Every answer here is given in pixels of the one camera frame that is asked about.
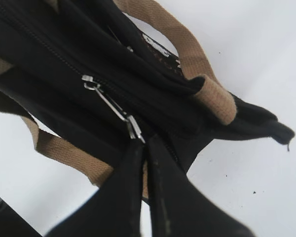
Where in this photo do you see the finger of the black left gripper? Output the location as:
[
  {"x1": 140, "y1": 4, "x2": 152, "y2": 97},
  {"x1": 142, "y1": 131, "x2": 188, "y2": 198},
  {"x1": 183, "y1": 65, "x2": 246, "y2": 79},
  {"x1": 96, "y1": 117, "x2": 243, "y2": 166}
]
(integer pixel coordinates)
[{"x1": 0, "y1": 82, "x2": 33, "y2": 119}]

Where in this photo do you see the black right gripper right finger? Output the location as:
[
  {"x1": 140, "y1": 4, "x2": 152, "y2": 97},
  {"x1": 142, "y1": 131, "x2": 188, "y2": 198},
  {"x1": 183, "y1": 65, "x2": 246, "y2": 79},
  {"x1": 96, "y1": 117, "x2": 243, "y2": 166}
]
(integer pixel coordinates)
[{"x1": 148, "y1": 135, "x2": 254, "y2": 237}]

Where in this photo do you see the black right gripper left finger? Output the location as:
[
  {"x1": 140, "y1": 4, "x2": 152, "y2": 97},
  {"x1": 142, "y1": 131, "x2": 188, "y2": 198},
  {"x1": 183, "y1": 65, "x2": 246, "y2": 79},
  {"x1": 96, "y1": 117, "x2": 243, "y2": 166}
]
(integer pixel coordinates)
[{"x1": 47, "y1": 140, "x2": 144, "y2": 237}]

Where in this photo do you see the silver metal zipper pull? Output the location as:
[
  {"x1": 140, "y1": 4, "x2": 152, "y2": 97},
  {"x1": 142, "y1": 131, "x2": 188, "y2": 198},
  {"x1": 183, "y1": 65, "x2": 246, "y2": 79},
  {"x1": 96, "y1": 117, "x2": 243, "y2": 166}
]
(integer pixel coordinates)
[{"x1": 81, "y1": 75, "x2": 146, "y2": 144}]

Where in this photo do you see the black canvas tote bag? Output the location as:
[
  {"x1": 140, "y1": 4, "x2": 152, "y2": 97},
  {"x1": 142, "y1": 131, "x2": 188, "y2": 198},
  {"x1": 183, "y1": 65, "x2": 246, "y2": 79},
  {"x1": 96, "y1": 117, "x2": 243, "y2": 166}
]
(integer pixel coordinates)
[{"x1": 0, "y1": 0, "x2": 296, "y2": 205}]

